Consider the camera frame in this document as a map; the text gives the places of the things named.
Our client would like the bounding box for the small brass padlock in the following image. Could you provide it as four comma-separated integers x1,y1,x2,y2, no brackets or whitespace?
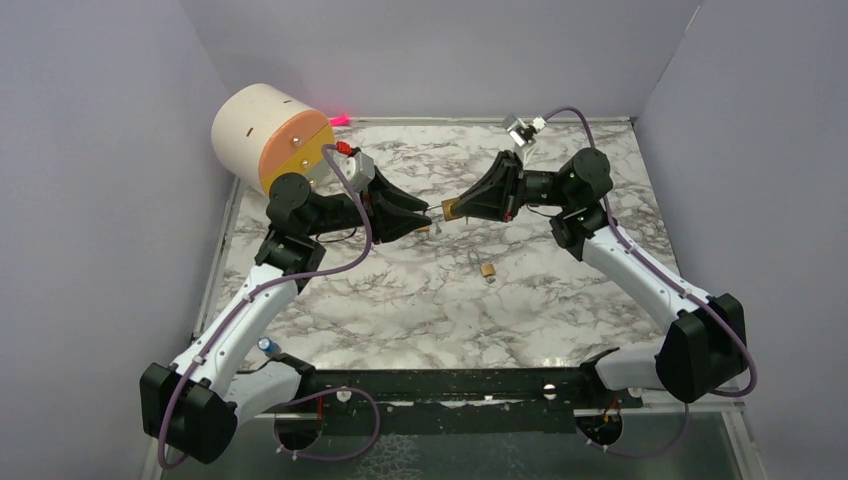
467,249,496,284

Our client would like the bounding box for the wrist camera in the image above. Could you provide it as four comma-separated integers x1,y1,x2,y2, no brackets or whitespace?
334,141,376,192
501,115,547,148

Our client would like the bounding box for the brass padlock with key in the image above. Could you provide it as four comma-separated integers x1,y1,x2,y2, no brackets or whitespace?
415,225,442,239

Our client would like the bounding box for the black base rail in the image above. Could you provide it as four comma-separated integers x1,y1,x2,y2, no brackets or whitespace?
224,355,643,437

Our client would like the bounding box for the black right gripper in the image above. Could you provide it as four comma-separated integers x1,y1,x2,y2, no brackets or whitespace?
451,150,574,223

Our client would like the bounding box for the pink marker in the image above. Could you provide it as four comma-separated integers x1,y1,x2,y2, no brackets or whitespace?
329,115,351,127

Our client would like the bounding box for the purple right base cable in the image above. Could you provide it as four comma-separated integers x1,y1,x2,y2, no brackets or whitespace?
574,397,690,458

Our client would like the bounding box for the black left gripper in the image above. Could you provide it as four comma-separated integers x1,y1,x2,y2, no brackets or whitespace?
305,165,433,245

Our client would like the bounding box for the round cream drawer box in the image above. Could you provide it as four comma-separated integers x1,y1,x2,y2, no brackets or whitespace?
211,83,336,196

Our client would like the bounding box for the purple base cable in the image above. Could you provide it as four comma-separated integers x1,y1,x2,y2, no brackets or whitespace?
274,386,384,463
574,397,690,458

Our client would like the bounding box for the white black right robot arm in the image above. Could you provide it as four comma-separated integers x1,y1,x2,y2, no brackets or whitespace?
445,148,758,407

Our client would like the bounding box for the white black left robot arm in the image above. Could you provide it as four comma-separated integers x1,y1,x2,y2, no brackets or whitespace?
140,167,431,470

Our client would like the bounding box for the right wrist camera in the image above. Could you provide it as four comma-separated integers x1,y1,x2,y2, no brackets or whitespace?
501,115,547,148

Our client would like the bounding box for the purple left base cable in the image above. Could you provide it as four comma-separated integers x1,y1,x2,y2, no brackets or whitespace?
274,386,384,463

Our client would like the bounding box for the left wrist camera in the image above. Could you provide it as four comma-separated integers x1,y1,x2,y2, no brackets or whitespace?
334,141,376,192

